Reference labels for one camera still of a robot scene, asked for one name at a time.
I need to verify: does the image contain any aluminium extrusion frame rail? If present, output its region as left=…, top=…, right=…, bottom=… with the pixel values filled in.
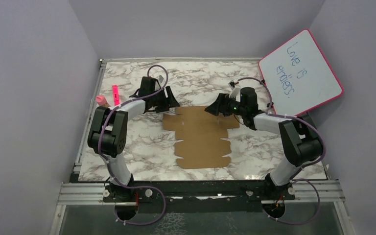
left=57, top=180, right=346, bottom=206

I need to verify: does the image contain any pink highlighter marker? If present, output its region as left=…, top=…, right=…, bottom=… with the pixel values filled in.
left=112, top=84, right=120, bottom=106

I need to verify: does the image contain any pink framed whiteboard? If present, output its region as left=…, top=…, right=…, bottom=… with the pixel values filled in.
left=258, top=29, right=344, bottom=116

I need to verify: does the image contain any purple cable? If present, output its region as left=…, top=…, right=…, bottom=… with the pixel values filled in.
left=233, top=77, right=327, bottom=226
left=97, top=65, right=169, bottom=227

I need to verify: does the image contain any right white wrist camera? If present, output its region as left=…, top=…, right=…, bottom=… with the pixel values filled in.
left=229, top=80, right=241, bottom=99

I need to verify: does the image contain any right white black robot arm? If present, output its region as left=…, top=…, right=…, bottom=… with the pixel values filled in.
left=205, top=87, right=325, bottom=199

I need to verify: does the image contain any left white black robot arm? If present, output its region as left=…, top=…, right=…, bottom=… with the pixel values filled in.
left=87, top=76, right=180, bottom=201

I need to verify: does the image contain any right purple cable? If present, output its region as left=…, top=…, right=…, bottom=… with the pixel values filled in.
left=233, top=77, right=327, bottom=226

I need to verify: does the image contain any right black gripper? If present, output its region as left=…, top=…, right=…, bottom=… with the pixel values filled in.
left=204, top=93, right=246, bottom=117

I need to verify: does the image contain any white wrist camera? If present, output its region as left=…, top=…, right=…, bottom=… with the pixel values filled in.
left=157, top=75, right=164, bottom=84
left=229, top=80, right=241, bottom=99

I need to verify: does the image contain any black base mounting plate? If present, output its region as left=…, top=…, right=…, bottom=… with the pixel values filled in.
left=102, top=180, right=295, bottom=213

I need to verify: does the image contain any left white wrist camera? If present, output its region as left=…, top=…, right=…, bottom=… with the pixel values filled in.
left=157, top=75, right=164, bottom=84

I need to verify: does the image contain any small pink capped bottle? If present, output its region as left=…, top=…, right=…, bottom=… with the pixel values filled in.
left=95, top=95, right=110, bottom=107

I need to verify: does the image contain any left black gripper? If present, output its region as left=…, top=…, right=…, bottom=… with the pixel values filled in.
left=150, top=86, right=180, bottom=113

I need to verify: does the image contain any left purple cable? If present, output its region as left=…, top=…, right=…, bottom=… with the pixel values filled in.
left=97, top=65, right=169, bottom=227

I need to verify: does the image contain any brown cardboard box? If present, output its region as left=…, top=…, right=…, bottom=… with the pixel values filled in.
left=163, top=106, right=239, bottom=169

